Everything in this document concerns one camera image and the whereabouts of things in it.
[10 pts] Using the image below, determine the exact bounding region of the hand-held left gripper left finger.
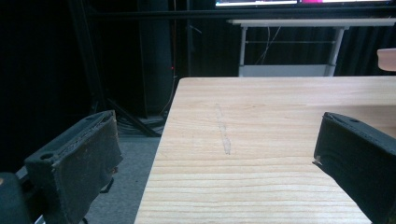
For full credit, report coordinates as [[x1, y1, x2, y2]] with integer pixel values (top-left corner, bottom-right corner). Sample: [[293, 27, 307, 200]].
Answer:
[[23, 109, 123, 224]]

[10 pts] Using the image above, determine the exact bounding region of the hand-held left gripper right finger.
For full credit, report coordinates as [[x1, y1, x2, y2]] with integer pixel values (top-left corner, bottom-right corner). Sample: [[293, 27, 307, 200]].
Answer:
[[312, 111, 396, 224]]

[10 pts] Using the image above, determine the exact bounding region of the black metal stand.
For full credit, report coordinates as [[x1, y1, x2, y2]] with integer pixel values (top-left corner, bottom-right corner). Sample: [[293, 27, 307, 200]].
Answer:
[[67, 0, 163, 138]]

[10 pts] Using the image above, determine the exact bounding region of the pale pink round object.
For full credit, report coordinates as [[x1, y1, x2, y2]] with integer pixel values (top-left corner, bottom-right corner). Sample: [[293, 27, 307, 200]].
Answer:
[[376, 48, 396, 73]]

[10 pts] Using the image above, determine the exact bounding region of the monitor screen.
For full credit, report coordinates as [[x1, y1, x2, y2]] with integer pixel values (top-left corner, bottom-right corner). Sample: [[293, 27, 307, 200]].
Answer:
[[214, 0, 396, 7]]

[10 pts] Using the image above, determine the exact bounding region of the white desk frame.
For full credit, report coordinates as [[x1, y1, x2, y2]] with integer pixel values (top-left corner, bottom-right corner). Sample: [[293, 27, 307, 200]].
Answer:
[[226, 18, 396, 77]]

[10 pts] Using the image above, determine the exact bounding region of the thin hanging cable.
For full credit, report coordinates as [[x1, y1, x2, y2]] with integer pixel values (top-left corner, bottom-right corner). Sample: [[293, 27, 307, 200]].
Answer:
[[159, 0, 178, 117]]

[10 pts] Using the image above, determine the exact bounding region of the white cable under table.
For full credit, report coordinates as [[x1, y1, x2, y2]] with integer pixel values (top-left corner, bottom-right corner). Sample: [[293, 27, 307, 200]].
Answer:
[[254, 25, 282, 65]]

